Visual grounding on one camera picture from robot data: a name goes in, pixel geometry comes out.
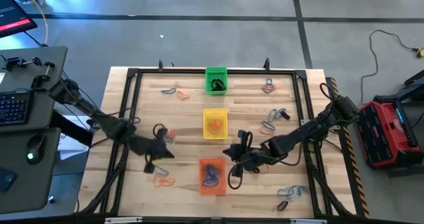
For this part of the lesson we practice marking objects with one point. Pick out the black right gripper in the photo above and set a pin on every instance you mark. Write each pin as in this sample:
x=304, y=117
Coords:
x=251, y=157

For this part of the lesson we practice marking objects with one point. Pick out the black desk clamp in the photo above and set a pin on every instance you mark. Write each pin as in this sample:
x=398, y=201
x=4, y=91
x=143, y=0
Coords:
x=36, y=82
x=36, y=61

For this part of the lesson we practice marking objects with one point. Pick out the black monitor red stripe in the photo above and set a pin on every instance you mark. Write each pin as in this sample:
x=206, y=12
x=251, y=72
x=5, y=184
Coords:
x=13, y=15

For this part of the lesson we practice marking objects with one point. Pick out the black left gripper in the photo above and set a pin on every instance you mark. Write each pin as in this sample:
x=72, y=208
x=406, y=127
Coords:
x=149, y=147

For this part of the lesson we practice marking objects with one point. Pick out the black aluminium table frame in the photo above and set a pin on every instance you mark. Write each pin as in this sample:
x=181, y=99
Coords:
x=165, y=71

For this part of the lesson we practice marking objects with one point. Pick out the green plastic basket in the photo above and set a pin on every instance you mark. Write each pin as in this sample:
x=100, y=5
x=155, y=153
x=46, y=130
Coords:
x=208, y=91

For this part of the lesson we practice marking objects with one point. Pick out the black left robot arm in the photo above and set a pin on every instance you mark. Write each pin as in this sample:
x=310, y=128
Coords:
x=99, y=121

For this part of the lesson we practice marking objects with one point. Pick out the black computer mouse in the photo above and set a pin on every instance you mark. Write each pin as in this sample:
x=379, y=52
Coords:
x=36, y=144

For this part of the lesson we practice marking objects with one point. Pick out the yellow plastic basket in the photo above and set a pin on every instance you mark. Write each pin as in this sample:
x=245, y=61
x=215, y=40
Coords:
x=206, y=136

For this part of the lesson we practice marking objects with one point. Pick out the orange plastic basket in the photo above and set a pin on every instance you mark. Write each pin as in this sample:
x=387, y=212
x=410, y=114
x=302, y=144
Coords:
x=202, y=192

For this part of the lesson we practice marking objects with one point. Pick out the black rubber band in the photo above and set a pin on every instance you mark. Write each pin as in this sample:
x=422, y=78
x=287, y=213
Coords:
x=285, y=115
x=221, y=89
x=213, y=84
x=280, y=206

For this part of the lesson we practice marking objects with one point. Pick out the silver edge bracket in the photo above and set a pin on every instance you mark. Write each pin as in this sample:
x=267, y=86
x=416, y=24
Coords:
x=308, y=221
x=122, y=220

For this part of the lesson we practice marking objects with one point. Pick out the red black power station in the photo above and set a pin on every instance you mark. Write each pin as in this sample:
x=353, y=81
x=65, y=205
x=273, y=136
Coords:
x=381, y=134

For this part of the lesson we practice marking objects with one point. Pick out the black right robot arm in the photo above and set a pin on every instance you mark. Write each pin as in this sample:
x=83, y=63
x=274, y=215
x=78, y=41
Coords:
x=298, y=133

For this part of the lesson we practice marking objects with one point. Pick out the black frame clamp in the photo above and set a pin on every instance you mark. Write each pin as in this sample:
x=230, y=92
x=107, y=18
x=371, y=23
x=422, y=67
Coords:
x=161, y=65
x=267, y=64

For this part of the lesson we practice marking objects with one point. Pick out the black flat device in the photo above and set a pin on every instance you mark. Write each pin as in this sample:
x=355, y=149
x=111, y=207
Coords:
x=6, y=181

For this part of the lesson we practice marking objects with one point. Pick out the backlit black keyboard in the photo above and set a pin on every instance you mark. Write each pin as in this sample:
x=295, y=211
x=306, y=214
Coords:
x=13, y=109

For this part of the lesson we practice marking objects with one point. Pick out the grey side desk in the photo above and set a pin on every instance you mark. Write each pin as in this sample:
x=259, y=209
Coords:
x=13, y=81
x=33, y=184

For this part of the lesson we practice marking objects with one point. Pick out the yellow black hazard strip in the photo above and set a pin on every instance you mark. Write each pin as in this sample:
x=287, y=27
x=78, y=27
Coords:
x=356, y=171

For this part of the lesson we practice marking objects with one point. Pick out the black floor equipment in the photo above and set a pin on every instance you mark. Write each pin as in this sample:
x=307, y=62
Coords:
x=415, y=85

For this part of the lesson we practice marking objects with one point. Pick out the white paper sheet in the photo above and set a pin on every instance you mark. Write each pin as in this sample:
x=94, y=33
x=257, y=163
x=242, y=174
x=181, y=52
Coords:
x=71, y=144

